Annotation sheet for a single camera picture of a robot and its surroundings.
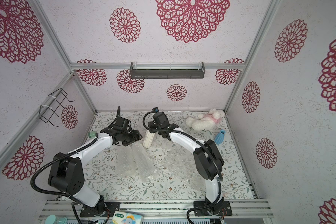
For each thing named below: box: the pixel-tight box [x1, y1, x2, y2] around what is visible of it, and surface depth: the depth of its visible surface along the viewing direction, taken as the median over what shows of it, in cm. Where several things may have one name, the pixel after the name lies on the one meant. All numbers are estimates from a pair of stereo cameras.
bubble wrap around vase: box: [131, 143, 207, 191], surface depth 89 cm
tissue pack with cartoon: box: [112, 210, 144, 224], surface depth 68 cm
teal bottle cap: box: [44, 214, 68, 224], surface depth 65 cm
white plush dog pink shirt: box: [185, 108, 226, 131], surface depth 102 cm
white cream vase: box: [142, 129, 156, 149], surface depth 94 cm
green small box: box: [88, 131, 97, 139], surface depth 105 cm
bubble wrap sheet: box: [117, 142, 144, 179], surface depth 87 cm
